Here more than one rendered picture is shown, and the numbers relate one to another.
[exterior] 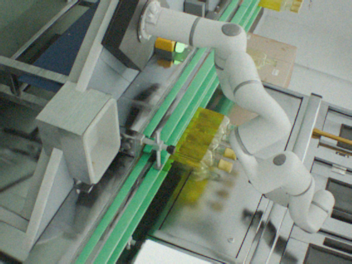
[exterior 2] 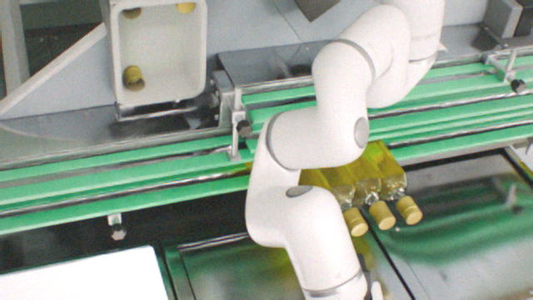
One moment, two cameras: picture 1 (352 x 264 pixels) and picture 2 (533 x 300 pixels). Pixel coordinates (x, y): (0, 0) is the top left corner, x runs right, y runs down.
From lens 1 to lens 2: 0.82 m
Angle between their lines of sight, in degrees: 32
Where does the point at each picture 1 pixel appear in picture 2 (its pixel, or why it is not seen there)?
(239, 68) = (359, 22)
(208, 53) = (457, 78)
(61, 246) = (12, 142)
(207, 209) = (266, 277)
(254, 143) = (283, 140)
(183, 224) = (214, 267)
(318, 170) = not seen: outside the picture
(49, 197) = (54, 77)
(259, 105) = (319, 73)
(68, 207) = (78, 117)
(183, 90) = not seen: hidden behind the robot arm
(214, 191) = not seen: hidden behind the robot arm
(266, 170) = (270, 195)
